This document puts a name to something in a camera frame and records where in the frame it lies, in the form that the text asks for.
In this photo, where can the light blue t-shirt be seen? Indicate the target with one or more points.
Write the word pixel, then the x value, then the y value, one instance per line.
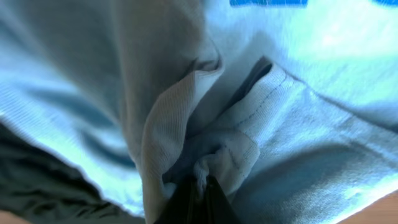
pixel 290 105

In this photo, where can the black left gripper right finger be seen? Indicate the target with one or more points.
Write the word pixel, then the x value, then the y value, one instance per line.
pixel 217 208

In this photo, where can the black garment with logo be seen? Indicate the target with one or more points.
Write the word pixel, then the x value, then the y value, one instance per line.
pixel 41 189

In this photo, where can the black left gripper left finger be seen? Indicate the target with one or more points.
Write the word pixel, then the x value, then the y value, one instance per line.
pixel 182 206

